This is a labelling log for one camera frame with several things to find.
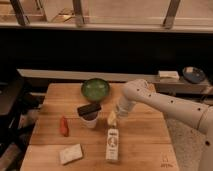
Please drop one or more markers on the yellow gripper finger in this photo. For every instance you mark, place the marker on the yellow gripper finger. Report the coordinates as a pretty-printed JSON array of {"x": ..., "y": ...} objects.
[{"x": 112, "y": 119}]

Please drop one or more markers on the white labelled bottle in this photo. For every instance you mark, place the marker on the white labelled bottle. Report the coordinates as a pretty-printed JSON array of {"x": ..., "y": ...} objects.
[{"x": 112, "y": 146}]

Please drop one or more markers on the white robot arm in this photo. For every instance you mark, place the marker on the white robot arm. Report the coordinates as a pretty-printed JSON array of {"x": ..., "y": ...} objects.
[{"x": 196, "y": 115}]

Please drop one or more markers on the dark chocolate bar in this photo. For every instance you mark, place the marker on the dark chocolate bar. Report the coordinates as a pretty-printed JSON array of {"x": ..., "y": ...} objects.
[{"x": 89, "y": 108}]

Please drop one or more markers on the white cup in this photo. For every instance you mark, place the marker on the white cup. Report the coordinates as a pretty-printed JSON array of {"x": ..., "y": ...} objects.
[{"x": 90, "y": 119}]

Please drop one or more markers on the green bowl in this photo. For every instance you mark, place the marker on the green bowl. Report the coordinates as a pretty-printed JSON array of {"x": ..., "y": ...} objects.
[{"x": 95, "y": 89}]

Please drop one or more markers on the red chili pepper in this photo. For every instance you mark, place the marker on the red chili pepper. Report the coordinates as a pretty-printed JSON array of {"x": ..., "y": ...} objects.
[{"x": 64, "y": 130}]

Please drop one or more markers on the beige sponge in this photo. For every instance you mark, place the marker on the beige sponge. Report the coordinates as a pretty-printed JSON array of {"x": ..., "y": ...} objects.
[{"x": 70, "y": 154}]

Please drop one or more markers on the grey shelf board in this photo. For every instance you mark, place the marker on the grey shelf board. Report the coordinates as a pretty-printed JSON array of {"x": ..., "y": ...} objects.
[{"x": 180, "y": 86}]

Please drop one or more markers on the white box on shelf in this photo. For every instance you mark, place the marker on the white box on shelf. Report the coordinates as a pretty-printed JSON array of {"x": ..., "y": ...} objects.
[{"x": 168, "y": 74}]

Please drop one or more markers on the dark round plate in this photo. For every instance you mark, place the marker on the dark round plate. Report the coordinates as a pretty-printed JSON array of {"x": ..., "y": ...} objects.
[{"x": 193, "y": 75}]

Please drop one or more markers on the black chair at left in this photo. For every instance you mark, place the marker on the black chair at left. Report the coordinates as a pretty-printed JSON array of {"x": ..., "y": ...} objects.
[{"x": 14, "y": 100}]

